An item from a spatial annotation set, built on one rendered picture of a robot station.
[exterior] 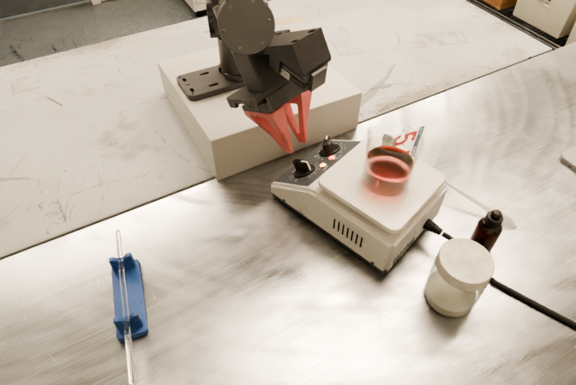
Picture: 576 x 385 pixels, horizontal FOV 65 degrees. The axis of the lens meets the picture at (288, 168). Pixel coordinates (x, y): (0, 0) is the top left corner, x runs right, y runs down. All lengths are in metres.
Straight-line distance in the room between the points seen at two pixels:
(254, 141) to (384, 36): 0.47
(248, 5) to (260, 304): 0.34
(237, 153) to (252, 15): 0.26
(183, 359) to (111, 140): 0.40
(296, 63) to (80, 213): 0.39
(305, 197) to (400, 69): 0.43
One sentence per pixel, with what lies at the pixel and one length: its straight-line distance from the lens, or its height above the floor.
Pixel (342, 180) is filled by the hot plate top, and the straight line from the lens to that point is 0.56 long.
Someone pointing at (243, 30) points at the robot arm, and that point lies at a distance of 0.46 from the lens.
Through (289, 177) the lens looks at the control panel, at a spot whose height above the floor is 0.94.
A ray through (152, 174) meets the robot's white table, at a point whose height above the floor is 0.90.
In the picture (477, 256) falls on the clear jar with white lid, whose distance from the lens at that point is 0.54.
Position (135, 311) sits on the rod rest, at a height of 0.94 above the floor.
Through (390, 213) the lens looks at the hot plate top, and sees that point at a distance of 0.54.
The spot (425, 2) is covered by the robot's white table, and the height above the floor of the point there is 0.90.
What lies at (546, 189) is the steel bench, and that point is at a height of 0.90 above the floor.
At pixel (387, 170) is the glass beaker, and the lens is 0.51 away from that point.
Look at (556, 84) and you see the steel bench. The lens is 1.00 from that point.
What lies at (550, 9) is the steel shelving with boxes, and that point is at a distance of 2.92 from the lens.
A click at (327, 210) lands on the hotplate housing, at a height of 0.96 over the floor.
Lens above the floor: 1.40
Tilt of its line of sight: 46 degrees down
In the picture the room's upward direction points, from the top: straight up
